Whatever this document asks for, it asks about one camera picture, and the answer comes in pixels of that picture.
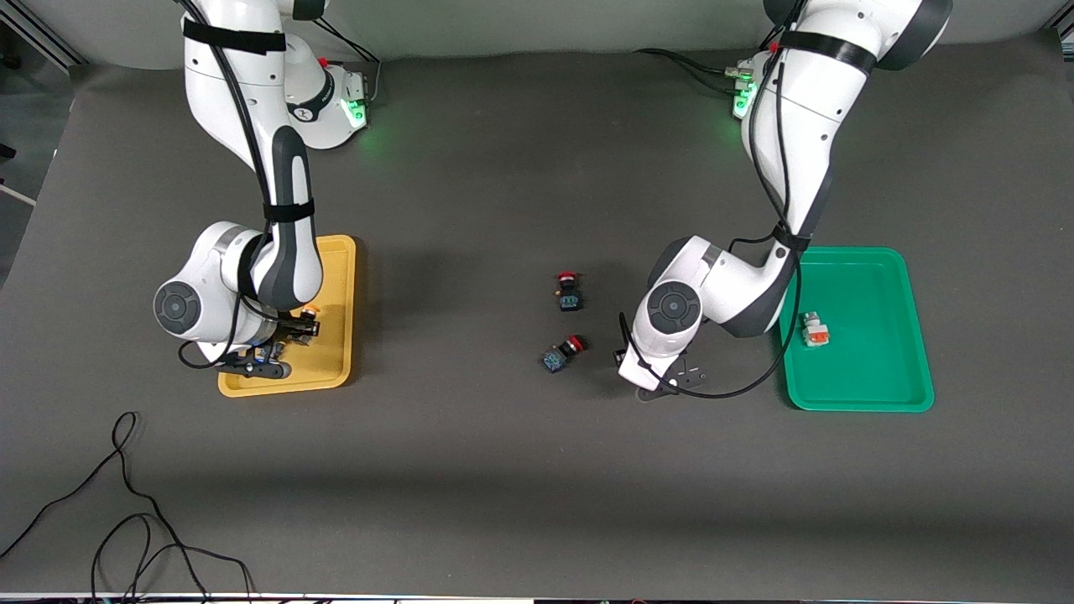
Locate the yellow plastic tray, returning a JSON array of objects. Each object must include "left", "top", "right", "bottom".
[{"left": 217, "top": 235, "right": 357, "bottom": 398}]

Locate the dark grey table cover sheet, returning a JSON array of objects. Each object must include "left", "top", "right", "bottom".
[{"left": 0, "top": 29, "right": 1074, "bottom": 601}]

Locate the black right arm base cable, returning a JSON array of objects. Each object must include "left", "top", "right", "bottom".
[{"left": 315, "top": 17, "right": 383, "bottom": 106}]

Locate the aluminium frame bar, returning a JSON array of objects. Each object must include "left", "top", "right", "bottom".
[{"left": 0, "top": 0, "right": 85, "bottom": 68}]

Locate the loose black cable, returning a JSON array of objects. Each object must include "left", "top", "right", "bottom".
[{"left": 0, "top": 411, "right": 255, "bottom": 604}]

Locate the black left arm base cable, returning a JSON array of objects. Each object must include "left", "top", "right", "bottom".
[{"left": 633, "top": 46, "right": 756, "bottom": 95}]

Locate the green plastic tray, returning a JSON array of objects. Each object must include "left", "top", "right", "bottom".
[{"left": 776, "top": 246, "right": 936, "bottom": 414}]

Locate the black arm base cable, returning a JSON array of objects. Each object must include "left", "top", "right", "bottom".
[
  {"left": 315, "top": 17, "right": 383, "bottom": 106},
  {"left": 633, "top": 46, "right": 756, "bottom": 95}
]

